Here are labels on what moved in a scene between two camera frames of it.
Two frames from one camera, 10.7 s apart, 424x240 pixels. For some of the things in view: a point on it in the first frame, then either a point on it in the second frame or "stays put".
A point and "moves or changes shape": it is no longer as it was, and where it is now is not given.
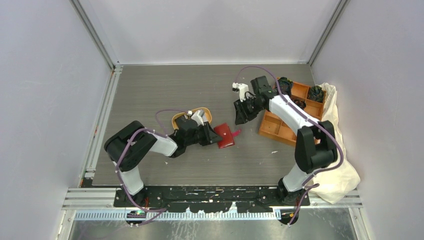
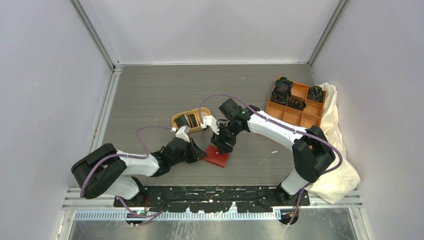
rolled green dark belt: (316, 93) stays put
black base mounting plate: (207, 199) stays put
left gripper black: (210, 136) to (196, 153)
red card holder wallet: (224, 130) moves or changes shape
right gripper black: (241, 116) to (219, 140)
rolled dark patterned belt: (285, 85) stays put
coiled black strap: (300, 103) stays put
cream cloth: (334, 186) stays put
